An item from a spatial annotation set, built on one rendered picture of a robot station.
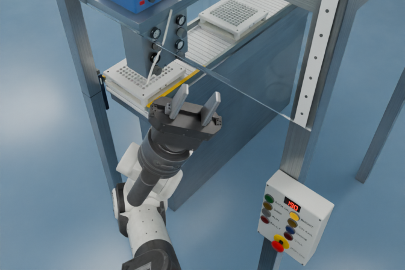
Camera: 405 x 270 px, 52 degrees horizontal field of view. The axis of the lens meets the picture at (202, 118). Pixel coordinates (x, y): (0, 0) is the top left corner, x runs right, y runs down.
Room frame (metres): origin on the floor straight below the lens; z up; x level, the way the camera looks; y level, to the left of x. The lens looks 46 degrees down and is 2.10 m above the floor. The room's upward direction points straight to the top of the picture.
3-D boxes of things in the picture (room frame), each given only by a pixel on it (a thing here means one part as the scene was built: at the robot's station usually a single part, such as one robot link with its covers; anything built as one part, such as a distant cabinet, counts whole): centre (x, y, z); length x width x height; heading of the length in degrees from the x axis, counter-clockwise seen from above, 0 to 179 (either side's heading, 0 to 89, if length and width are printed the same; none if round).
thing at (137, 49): (1.24, 0.16, 1.23); 0.22 x 0.11 x 0.20; 139
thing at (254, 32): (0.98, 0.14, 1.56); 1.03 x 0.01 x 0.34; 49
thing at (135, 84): (1.34, 0.24, 0.99); 0.25 x 0.24 x 0.02; 48
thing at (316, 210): (0.60, -0.25, 1.06); 0.17 x 0.06 x 0.26; 49
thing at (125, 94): (1.34, 0.24, 0.94); 0.24 x 0.24 x 0.02; 48
